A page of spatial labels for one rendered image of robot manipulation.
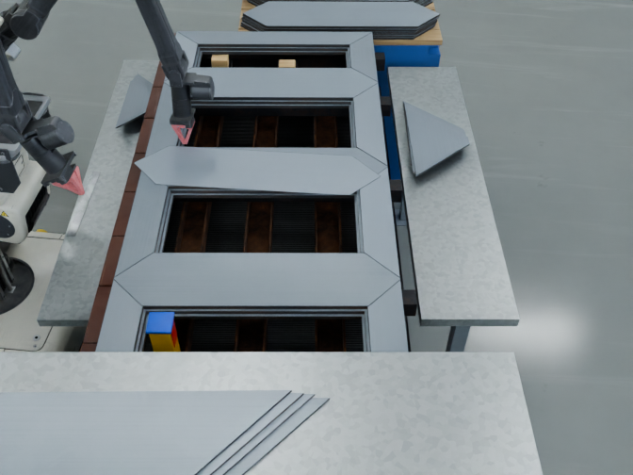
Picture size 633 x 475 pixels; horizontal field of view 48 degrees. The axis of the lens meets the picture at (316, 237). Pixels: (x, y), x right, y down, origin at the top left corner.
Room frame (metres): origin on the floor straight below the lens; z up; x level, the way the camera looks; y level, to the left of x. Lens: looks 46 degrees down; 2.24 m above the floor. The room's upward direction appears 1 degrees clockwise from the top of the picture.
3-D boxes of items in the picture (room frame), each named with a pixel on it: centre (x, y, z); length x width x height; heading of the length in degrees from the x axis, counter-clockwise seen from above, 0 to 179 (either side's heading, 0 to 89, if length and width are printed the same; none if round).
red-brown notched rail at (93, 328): (1.62, 0.55, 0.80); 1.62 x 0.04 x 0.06; 1
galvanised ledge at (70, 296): (1.82, 0.67, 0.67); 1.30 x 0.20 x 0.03; 1
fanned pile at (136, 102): (2.17, 0.65, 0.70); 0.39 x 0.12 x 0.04; 1
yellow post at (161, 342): (1.01, 0.37, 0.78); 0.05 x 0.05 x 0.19; 1
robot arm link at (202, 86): (1.78, 0.37, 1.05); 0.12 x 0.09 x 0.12; 86
